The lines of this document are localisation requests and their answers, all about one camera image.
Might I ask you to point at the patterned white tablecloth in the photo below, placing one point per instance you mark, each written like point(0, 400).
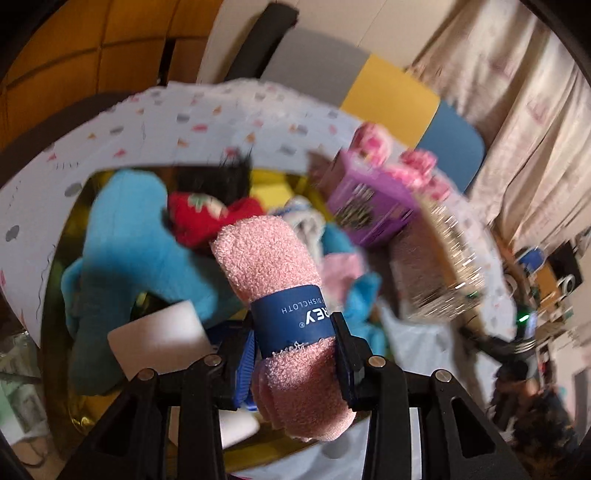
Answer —
point(197, 125)

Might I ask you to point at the yellow green sponge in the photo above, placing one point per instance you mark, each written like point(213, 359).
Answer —
point(270, 188)

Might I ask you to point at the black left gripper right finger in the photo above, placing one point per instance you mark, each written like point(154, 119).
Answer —
point(353, 360)

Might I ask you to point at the pink dishcloth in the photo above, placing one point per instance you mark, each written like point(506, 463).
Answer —
point(294, 383)

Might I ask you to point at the grey yellow blue chair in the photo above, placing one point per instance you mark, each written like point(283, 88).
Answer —
point(361, 84)

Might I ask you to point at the pink plush toy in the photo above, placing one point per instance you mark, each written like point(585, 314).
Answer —
point(415, 168)

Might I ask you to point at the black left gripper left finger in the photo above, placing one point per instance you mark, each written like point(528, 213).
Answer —
point(236, 346)

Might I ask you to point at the gold metal tin tray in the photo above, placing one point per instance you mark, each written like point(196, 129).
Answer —
point(70, 415)

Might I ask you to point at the orange wooden cabinet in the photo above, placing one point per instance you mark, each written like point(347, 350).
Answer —
point(87, 48)

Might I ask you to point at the red christmas sock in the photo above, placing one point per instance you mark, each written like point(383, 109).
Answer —
point(196, 219)

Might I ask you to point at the beige patterned curtain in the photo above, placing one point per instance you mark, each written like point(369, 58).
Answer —
point(510, 76)

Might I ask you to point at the blue plush toy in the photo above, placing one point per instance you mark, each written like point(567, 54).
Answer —
point(129, 250)

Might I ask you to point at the ornate silver tissue box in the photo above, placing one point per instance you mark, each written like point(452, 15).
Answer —
point(435, 270)

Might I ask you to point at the purple cardboard box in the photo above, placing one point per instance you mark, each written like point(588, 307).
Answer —
point(368, 204)

